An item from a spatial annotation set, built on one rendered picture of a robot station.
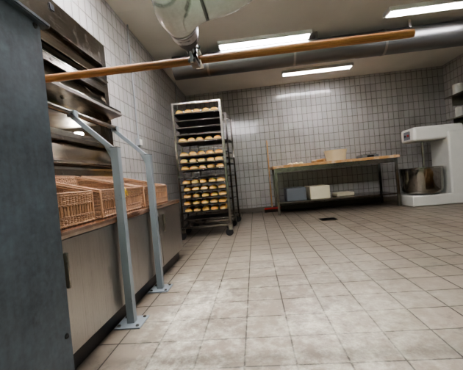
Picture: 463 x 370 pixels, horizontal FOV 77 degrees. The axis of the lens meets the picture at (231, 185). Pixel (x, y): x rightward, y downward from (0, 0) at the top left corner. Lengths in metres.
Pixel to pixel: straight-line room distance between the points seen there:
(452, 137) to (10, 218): 5.88
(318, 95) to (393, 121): 1.58
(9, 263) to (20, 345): 0.11
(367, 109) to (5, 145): 6.45
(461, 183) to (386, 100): 2.12
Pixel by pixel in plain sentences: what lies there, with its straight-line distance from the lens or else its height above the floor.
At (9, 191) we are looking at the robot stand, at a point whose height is 0.73.
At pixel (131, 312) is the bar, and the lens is 1.76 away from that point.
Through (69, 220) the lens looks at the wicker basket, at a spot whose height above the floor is 0.61.
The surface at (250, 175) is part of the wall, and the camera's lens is 6.10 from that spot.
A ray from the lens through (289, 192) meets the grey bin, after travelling 5.44.
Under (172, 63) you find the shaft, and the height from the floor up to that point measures 1.19.
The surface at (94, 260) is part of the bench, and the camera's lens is 1.50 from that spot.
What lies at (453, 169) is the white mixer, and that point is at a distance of 5.96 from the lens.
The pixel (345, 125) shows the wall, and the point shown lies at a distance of 6.46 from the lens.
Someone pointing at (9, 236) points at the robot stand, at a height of 0.68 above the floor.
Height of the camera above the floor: 0.72
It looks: 1 degrees down
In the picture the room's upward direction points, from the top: 5 degrees counter-clockwise
